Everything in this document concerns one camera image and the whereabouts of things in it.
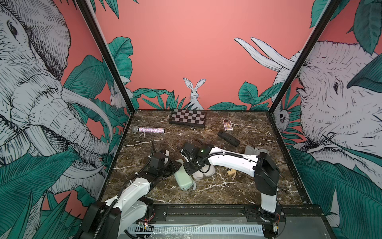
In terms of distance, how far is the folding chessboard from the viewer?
113cm

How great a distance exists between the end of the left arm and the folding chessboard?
0.36 m

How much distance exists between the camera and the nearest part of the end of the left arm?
2.21 ft
